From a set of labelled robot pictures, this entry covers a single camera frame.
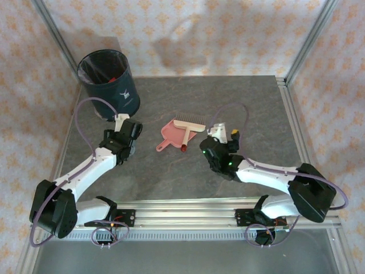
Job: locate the pink plastic dustpan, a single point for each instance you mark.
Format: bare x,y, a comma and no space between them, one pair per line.
171,134

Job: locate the cream hand brush grey bristles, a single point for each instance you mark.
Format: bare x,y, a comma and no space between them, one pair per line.
188,126

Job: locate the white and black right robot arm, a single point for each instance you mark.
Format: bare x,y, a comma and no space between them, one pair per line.
265,177

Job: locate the dark blue round trash bin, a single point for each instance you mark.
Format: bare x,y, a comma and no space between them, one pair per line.
114,94

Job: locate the clear plastic bin liner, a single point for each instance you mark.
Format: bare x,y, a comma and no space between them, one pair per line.
99,68

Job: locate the orange patterned white cloth backdrop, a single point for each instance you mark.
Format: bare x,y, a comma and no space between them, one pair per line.
199,34

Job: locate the aluminium table side rail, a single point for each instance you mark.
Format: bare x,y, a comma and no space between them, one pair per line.
60,160
288,94

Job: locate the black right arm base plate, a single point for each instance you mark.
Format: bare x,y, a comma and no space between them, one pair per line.
242,218

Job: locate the aluminium mounting rail beam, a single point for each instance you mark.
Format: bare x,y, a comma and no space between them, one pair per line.
185,217

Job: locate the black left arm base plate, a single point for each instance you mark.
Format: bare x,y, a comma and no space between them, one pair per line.
128,218

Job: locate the grey metal base plate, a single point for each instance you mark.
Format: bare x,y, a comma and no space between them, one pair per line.
185,259

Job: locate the aluminium upright frame post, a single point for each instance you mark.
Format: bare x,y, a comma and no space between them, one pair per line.
54,37
312,37

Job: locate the aluminium frame leg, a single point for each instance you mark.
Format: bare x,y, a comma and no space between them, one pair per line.
343,265
24,262

